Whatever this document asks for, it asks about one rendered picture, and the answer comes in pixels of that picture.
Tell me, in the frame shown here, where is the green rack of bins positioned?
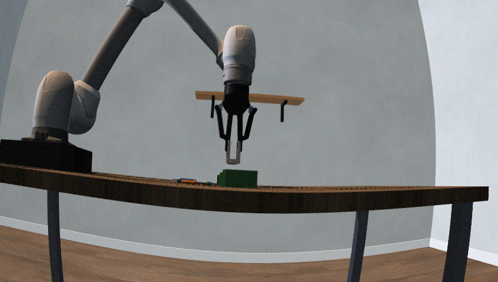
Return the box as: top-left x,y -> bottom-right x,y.
217,169 -> 258,189

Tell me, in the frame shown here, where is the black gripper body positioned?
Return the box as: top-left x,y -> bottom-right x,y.
222,83 -> 250,116

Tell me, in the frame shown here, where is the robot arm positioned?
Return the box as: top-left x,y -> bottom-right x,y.
21,0 -> 256,146

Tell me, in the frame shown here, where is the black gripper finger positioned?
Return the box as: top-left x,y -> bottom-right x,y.
214,102 -> 234,163
236,103 -> 257,164

